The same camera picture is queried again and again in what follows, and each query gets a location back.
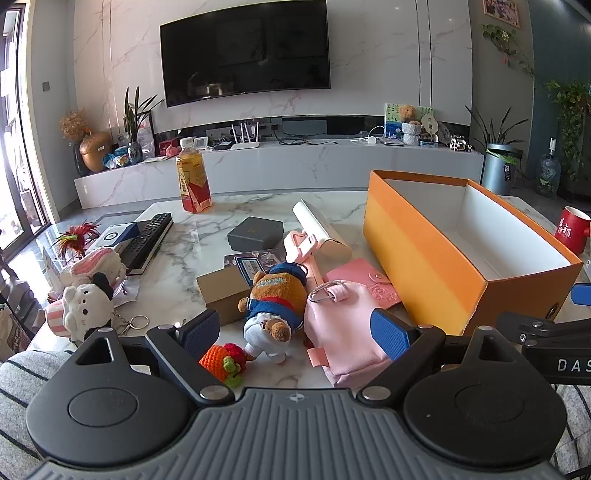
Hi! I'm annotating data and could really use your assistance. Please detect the small brown cardboard box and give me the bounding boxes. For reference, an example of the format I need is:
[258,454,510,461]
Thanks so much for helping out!
[197,265,252,326]

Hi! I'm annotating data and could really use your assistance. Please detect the large leafy plant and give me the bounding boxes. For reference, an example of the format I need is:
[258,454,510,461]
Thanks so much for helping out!
[542,78,591,181]

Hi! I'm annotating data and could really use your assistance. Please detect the red mug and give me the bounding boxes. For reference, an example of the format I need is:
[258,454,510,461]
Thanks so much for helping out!
[554,206,591,256]

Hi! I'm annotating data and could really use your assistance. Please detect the tea bottle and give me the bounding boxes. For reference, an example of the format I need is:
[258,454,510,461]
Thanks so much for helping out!
[175,137,213,213]

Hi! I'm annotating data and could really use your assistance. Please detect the pink pouch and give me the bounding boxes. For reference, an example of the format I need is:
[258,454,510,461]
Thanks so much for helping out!
[305,279,393,388]

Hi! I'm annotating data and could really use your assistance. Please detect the black television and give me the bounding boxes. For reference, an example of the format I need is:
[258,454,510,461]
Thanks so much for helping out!
[160,0,332,108]

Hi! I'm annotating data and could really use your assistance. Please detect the wall picture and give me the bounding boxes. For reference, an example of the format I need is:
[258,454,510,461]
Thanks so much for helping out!
[482,0,522,28]

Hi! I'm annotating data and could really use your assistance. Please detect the dark booklet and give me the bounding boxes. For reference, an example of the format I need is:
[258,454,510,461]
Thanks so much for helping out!
[224,249,283,278]

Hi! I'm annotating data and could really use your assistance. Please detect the striped grey cloth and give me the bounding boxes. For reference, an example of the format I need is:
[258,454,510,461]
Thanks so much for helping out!
[0,350,75,480]

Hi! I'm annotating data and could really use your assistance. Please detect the red feather toy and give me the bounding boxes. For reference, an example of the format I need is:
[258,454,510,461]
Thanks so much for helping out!
[52,222,101,259]

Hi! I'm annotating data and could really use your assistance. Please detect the pink striped plush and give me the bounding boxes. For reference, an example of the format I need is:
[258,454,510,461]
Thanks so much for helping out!
[60,248,127,289]

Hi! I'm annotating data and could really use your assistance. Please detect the orange cardboard box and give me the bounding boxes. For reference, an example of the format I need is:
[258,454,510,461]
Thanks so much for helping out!
[363,170,584,336]

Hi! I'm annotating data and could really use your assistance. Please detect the pink wallet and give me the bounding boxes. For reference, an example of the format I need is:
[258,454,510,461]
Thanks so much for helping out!
[323,257,402,309]

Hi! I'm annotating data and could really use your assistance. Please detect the marble television cabinet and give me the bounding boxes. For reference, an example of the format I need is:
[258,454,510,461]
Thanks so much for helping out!
[74,138,485,209]

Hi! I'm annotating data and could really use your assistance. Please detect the green plant in glass vase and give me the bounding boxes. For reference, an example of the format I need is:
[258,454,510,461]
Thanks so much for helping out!
[124,85,164,164]

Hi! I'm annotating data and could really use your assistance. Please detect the metal key ring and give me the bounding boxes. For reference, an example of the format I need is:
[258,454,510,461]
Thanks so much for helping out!
[113,309,148,335]

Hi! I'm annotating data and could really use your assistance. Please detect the long-leaf potted plant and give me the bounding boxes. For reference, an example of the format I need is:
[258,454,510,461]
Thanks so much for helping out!
[465,104,532,153]

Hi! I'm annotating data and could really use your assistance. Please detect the white cow plush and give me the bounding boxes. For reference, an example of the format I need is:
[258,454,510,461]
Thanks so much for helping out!
[45,272,116,343]

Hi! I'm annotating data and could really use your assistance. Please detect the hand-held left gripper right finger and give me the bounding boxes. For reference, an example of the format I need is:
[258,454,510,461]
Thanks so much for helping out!
[356,308,523,401]

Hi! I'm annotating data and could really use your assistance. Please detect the black remote control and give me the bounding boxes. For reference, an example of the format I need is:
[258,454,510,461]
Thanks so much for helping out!
[121,213,174,276]

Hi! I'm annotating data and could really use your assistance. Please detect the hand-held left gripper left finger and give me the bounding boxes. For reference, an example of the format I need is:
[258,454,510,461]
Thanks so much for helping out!
[74,309,236,407]

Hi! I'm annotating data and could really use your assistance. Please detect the water jug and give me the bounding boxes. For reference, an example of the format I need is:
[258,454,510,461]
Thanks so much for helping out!
[536,137,561,199]

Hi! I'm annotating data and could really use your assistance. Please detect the brown bear in pot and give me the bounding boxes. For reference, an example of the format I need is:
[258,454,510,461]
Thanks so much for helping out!
[398,104,422,146]

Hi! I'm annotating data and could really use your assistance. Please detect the golden vase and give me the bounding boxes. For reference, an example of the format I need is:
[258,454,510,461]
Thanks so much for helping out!
[79,130,113,174]

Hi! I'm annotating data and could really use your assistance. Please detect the painted picture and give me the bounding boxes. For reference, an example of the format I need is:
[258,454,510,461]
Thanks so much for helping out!
[385,102,435,139]

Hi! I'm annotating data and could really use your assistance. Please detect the white charger with cables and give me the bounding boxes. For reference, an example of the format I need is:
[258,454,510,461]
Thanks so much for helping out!
[351,124,386,146]

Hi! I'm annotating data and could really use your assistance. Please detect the blue and white box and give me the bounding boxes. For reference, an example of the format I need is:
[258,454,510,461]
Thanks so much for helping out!
[95,223,139,252]

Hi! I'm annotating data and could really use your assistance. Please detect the dried flowers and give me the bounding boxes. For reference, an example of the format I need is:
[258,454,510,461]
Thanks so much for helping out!
[59,110,90,144]

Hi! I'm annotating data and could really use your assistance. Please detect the snack bags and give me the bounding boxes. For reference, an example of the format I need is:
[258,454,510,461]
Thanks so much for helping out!
[102,145,132,169]

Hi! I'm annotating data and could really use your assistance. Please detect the dark grey box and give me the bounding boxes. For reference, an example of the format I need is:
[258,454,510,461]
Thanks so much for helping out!
[227,215,284,252]

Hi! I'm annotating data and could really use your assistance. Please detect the orange crochet toy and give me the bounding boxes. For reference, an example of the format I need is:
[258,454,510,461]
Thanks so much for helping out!
[199,342,247,386]

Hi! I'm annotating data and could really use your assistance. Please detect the bear plush keychain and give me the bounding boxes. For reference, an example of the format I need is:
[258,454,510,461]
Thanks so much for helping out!
[238,261,308,365]

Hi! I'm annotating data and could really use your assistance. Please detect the hanging plant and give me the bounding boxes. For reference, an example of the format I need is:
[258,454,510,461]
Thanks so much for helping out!
[480,23,536,77]

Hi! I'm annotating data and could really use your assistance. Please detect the white router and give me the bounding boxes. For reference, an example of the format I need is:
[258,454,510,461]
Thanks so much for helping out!
[229,121,262,151]

